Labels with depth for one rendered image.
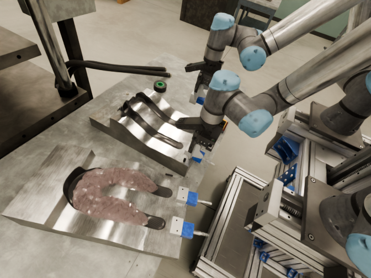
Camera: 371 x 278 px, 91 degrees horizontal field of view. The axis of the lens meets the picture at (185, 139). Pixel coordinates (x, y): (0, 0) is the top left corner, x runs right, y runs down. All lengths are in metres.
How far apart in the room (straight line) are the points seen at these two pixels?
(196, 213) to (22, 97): 1.35
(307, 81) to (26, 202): 0.80
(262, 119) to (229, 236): 1.07
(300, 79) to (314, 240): 0.41
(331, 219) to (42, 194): 0.81
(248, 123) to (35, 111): 0.97
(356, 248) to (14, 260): 0.82
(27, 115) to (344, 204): 1.24
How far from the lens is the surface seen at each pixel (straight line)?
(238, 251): 1.43
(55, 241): 0.76
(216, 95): 0.50
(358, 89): 0.97
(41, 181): 0.72
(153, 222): 0.67
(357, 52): 0.49
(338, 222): 0.65
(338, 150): 1.09
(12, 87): 1.32
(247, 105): 0.48
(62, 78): 1.11
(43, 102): 1.17
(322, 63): 0.51
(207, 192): 1.71
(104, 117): 0.91
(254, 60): 0.66
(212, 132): 0.61
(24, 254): 0.78
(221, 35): 0.77
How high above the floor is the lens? 1.50
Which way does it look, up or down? 50 degrees down
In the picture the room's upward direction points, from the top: 16 degrees clockwise
